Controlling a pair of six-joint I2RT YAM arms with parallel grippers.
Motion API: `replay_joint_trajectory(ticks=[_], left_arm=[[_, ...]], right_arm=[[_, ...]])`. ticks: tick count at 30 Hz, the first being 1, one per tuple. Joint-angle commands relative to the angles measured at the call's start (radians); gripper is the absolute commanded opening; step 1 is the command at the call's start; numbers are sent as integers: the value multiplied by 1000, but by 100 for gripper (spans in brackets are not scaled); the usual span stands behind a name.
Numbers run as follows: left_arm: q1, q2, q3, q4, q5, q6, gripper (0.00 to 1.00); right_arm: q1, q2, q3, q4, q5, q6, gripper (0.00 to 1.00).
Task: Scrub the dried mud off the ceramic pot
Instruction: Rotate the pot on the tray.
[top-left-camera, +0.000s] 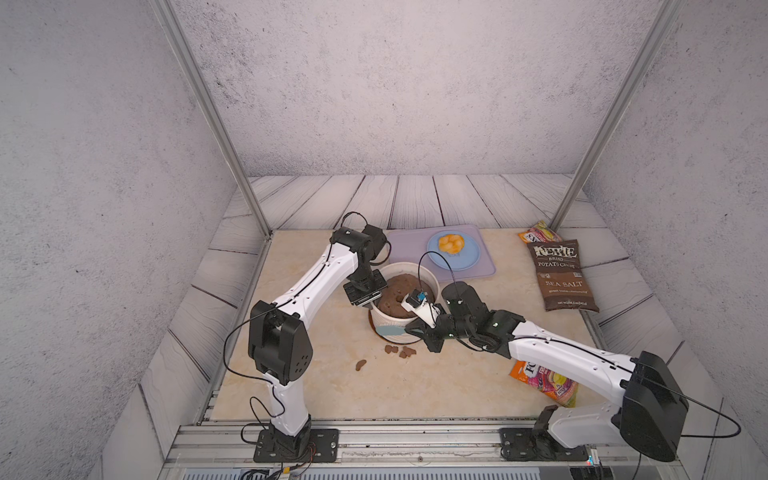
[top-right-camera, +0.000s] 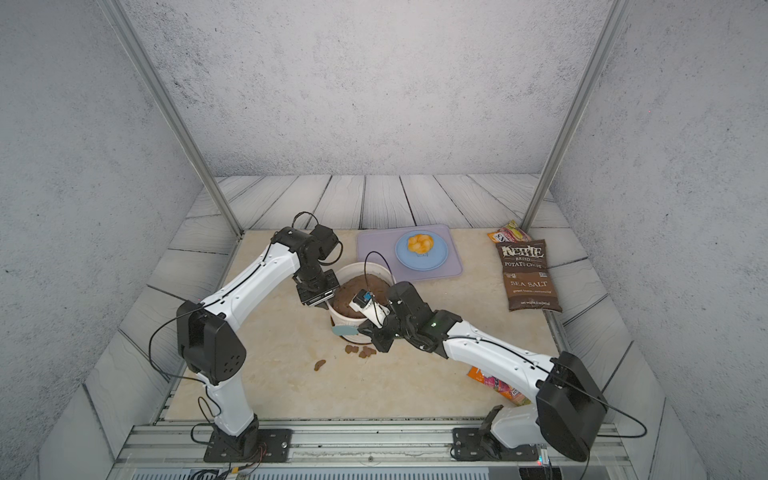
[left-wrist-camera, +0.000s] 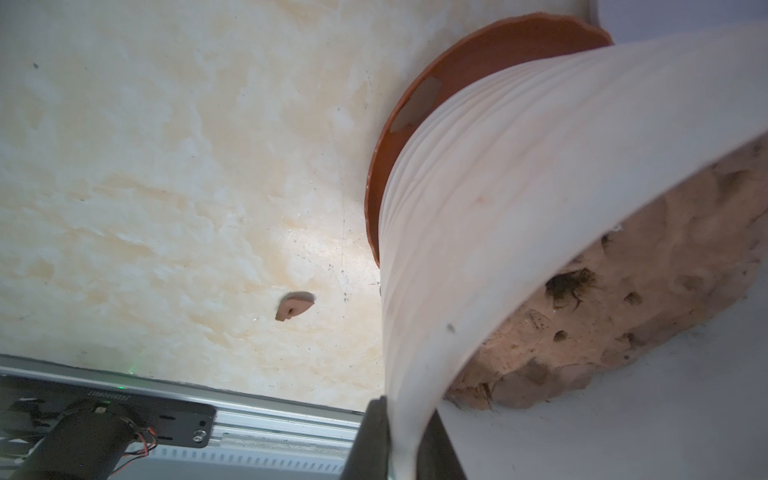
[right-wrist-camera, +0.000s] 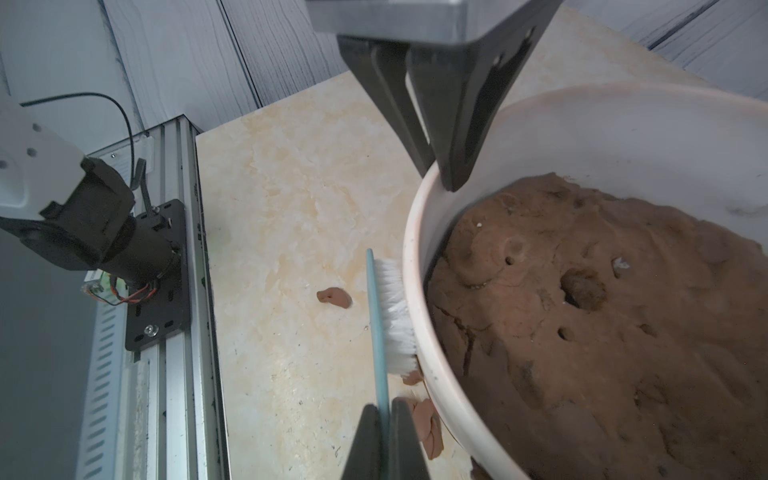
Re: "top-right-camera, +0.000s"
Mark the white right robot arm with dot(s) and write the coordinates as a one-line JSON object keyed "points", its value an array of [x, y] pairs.
{"points": [[566, 408]]}

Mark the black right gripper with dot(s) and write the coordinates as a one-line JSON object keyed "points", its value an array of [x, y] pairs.
{"points": [[383, 343]]}

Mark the aluminium frame post left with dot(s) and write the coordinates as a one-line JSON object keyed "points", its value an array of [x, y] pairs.
{"points": [[131, 43]]}

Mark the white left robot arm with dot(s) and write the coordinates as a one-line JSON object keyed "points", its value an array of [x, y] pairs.
{"points": [[207, 332]]}

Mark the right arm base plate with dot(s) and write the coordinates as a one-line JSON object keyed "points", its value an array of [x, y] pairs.
{"points": [[473, 444]]}

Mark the mud crumbs near pot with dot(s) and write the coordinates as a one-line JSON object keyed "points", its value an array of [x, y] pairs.
{"points": [[363, 351]]}

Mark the blue plate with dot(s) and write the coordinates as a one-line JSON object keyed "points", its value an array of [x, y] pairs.
{"points": [[431, 261]]}

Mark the orange pink candy bag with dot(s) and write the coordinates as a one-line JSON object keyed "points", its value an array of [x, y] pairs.
{"points": [[511, 394]]}

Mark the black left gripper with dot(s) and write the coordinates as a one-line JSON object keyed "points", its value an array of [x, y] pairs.
{"points": [[320, 300]]}

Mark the aluminium frame post right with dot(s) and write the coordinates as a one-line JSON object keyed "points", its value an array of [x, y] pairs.
{"points": [[594, 67]]}

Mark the lilac silicone mat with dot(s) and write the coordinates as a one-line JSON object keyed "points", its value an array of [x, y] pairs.
{"points": [[378, 246]]}

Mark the aluminium frame post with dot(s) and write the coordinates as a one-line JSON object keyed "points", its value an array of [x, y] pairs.
{"points": [[594, 67], [131, 43]]}

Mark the white ceramic pot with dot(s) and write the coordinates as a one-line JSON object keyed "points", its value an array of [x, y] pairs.
{"points": [[352, 278]]}

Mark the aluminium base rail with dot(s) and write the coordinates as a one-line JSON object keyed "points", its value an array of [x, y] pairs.
{"points": [[372, 449]]}

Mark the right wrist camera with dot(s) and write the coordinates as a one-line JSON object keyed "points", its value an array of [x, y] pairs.
{"points": [[364, 302]]}

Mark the orange snack packet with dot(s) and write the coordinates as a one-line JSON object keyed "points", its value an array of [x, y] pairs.
{"points": [[509, 233]]}

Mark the brown Kettle chips bag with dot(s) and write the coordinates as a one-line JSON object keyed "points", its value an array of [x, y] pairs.
{"points": [[526, 278]]}

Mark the knotted bread roll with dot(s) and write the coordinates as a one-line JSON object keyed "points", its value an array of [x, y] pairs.
{"points": [[420, 244]]}

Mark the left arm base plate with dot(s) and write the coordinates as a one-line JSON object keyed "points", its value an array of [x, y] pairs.
{"points": [[252, 446]]}

